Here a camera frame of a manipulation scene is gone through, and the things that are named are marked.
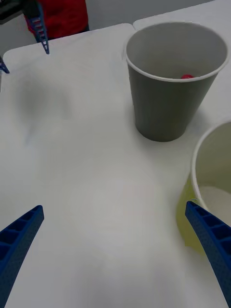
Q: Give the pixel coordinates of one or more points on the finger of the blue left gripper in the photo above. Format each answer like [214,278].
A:
[3,67]
[39,29]

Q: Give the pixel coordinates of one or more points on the person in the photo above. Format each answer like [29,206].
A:
[65,16]

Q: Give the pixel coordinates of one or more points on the small plastic bottle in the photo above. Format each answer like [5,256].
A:
[187,76]

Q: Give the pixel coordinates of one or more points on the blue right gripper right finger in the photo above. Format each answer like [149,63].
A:
[214,240]

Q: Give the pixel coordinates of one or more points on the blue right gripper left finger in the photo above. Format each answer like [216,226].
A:
[19,240]

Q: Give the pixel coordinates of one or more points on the yellow-green plastic bin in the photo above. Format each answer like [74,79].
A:
[186,226]

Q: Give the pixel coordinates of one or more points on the grey plastic bin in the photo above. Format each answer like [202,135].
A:
[163,106]

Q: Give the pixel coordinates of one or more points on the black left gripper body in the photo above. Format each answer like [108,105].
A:
[10,8]

